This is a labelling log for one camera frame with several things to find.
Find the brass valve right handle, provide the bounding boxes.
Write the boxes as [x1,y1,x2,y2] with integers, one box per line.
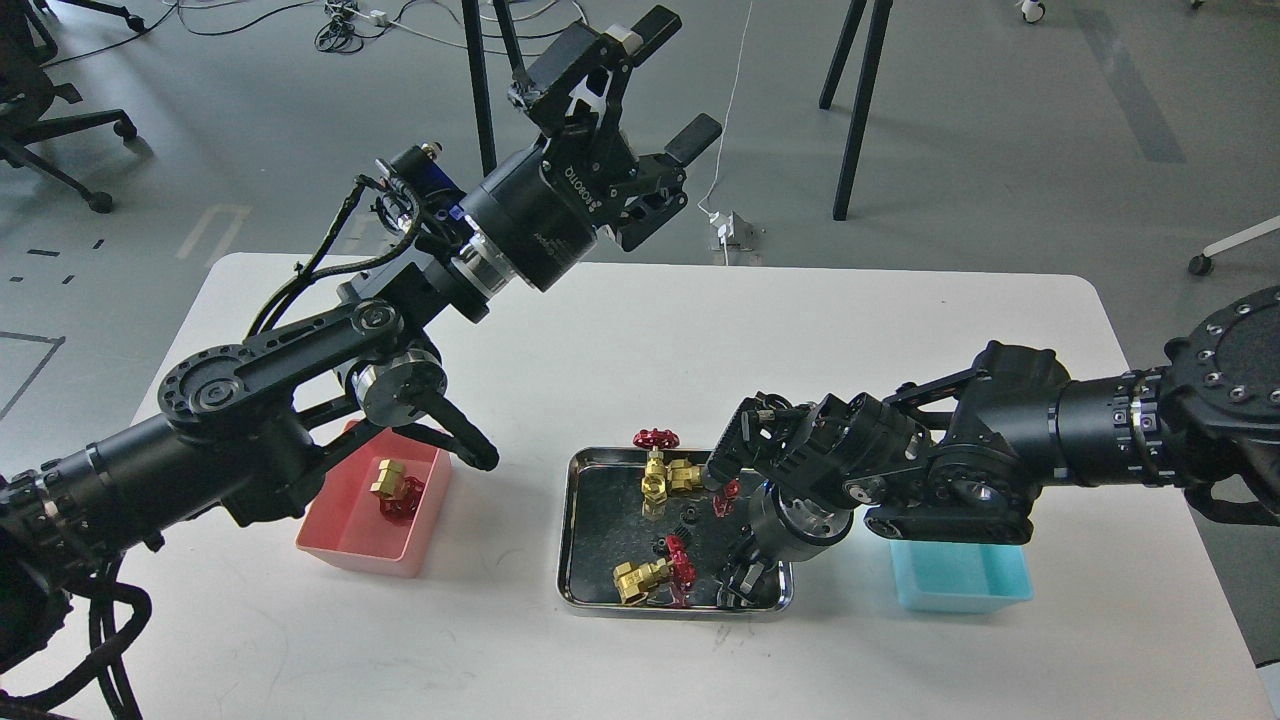
[666,457,740,501]

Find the white cable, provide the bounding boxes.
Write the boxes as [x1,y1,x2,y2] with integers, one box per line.
[696,0,754,266]

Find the pink plastic box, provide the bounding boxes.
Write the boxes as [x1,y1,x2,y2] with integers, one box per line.
[296,430,452,578]

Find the black floor cables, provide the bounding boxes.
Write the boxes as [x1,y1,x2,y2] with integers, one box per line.
[40,0,591,59]

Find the brass valve front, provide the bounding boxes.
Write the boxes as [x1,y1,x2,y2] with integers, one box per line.
[612,534,698,607]

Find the blue plastic box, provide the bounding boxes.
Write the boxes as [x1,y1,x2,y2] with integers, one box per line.
[890,539,1036,614]

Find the brass valve red handle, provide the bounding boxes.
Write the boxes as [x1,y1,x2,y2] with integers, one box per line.
[369,457,426,525]

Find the black tripod leg right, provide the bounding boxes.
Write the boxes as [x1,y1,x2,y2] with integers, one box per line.
[818,1,893,222]

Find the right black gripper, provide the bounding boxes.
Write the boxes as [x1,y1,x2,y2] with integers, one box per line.
[718,482,855,611]

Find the black office chair base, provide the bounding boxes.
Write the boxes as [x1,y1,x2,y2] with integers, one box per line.
[1,1,138,214]

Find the brass valve upright handle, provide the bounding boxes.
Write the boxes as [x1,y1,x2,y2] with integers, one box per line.
[632,428,680,507]

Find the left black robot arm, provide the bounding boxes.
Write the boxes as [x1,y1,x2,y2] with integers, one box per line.
[1,3,722,719]

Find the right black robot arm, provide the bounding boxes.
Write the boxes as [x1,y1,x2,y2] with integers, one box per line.
[704,287,1279,603]

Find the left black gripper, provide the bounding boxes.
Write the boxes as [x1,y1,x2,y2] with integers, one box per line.
[460,5,723,290]

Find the white power adapter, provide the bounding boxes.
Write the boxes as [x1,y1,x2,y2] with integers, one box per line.
[708,211,760,252]

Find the steel tray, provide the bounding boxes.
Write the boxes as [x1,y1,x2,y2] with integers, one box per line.
[557,447,773,619]

